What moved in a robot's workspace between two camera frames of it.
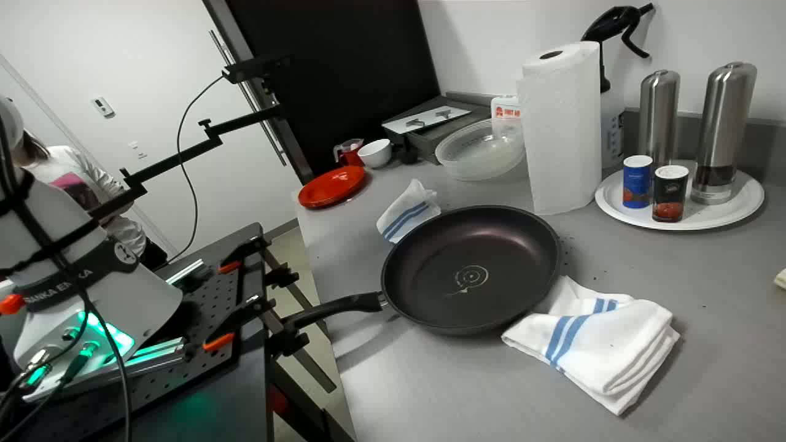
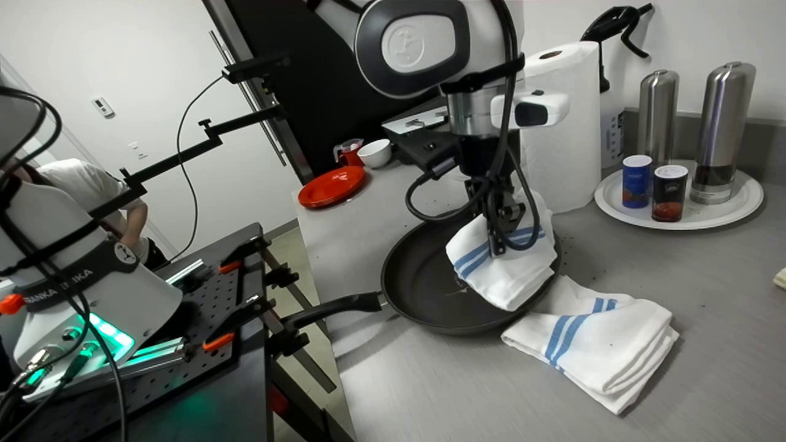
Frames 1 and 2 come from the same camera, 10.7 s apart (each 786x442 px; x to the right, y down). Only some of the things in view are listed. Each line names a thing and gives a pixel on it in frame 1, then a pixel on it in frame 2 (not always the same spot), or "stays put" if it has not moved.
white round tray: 744,202 stays put
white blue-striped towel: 413,207 to 525,265
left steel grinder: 658,117 stays put
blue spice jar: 638,180 stays put
